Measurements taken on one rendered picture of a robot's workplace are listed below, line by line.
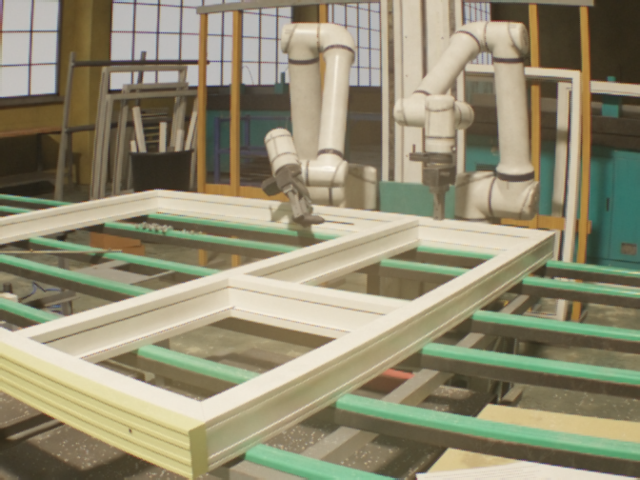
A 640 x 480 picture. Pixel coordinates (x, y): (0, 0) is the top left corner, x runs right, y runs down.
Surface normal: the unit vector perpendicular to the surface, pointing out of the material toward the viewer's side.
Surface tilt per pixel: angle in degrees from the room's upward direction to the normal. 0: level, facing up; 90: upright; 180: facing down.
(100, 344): 90
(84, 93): 90
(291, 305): 90
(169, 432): 90
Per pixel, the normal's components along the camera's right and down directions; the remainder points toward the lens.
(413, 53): -0.37, 0.16
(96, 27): 0.84, 0.10
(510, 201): -0.55, 0.32
